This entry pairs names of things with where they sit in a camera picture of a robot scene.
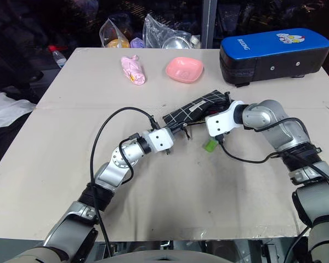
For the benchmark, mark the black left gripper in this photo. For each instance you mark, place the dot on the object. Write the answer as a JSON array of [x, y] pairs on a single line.
[[176, 131]]

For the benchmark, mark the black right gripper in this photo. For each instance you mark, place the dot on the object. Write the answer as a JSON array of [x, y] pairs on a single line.
[[218, 107]]

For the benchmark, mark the black white-grid pouch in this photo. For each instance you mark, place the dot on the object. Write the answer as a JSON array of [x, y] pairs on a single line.
[[193, 108]]

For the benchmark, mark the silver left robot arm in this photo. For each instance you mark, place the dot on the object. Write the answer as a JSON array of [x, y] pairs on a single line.
[[109, 175]]

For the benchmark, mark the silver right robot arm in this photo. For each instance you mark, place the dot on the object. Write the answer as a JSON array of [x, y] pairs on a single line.
[[285, 128]]

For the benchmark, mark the green highlighter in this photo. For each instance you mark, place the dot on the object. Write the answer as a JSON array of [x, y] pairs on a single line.
[[210, 145]]

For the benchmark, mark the pink plastic bowl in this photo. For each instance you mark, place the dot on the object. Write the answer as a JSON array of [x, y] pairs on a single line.
[[184, 69]]

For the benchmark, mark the small white bottle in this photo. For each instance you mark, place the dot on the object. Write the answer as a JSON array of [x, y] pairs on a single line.
[[195, 40]]

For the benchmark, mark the blue and black box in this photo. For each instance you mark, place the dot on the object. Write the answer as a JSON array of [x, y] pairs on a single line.
[[271, 54]]

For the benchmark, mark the pink crumpled cloth toy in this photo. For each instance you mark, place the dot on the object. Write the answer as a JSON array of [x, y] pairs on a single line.
[[133, 69]]

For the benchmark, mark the metal bowl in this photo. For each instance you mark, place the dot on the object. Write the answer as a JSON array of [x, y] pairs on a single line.
[[176, 43]]

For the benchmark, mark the grey metal pole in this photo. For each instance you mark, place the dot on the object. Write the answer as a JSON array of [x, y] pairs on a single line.
[[209, 23]]

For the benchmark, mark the purple plastic object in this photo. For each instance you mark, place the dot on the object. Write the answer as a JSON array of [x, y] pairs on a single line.
[[137, 43]]

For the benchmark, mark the clear plastic bag with bowl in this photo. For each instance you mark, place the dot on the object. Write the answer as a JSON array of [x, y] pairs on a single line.
[[156, 30]]

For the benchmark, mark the clear plastic bag with fruit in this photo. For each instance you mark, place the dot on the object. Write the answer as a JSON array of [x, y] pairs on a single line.
[[115, 34]]

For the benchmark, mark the clear water bottle red cap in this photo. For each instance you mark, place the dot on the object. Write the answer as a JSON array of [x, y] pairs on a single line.
[[58, 56]]

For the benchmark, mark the white plastic bag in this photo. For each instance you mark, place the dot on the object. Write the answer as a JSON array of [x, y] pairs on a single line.
[[8, 109]]

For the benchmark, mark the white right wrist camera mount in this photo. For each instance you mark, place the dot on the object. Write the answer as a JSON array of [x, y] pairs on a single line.
[[222, 120]]

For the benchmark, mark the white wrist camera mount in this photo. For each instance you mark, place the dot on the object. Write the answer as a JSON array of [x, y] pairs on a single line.
[[222, 120], [161, 139]]

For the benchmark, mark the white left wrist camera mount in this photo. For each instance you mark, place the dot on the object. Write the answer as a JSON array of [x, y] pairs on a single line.
[[161, 139]]

